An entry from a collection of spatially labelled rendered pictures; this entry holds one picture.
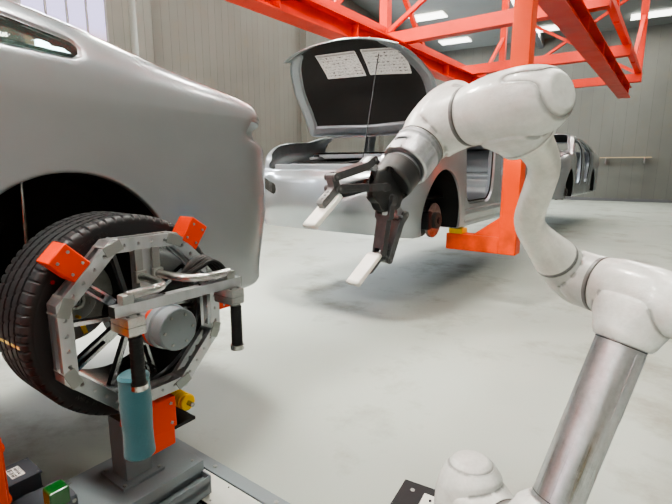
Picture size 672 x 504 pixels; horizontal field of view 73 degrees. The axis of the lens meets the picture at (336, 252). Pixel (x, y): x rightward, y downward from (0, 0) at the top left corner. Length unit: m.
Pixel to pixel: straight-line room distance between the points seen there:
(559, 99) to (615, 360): 0.59
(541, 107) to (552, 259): 0.48
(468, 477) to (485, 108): 0.85
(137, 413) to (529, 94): 1.27
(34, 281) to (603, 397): 1.43
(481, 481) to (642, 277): 0.58
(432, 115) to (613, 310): 0.57
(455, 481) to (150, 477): 1.14
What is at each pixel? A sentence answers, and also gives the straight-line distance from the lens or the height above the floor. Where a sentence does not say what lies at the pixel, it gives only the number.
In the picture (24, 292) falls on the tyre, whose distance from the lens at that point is 1.53.
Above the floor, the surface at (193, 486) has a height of 0.17.
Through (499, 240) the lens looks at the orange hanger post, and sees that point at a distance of 4.57.
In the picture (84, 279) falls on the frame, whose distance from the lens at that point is 1.45.
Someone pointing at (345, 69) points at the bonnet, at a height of 2.24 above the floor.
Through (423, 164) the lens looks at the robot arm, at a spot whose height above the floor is 1.33.
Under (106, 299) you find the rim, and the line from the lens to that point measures 1.61.
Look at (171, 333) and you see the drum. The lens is 1.45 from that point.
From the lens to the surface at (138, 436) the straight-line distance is 1.53.
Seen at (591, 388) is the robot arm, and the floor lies 0.88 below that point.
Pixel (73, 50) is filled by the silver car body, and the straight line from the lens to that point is 1.91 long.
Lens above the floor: 1.33
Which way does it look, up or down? 10 degrees down
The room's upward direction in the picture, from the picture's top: straight up
